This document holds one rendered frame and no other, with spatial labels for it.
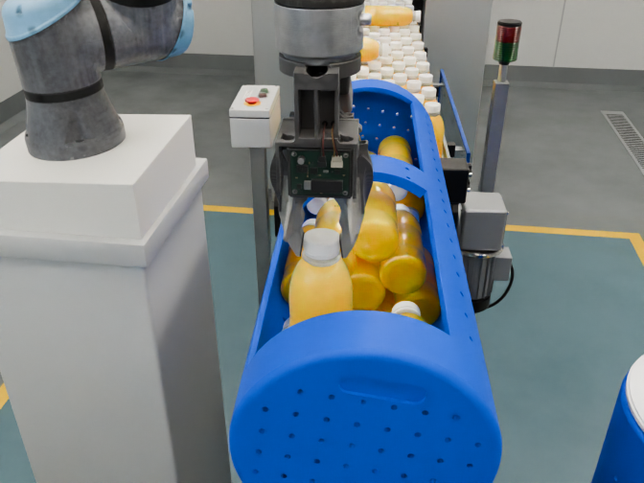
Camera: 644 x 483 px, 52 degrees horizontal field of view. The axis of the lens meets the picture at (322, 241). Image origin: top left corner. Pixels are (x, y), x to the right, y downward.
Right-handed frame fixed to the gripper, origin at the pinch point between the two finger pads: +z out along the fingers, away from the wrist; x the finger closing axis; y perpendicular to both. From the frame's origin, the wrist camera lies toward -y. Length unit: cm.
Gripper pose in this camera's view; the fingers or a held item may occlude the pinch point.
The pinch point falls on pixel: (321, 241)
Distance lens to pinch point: 68.7
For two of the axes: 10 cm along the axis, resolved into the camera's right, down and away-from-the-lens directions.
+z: 0.0, 8.6, 5.0
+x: 10.0, 0.3, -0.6
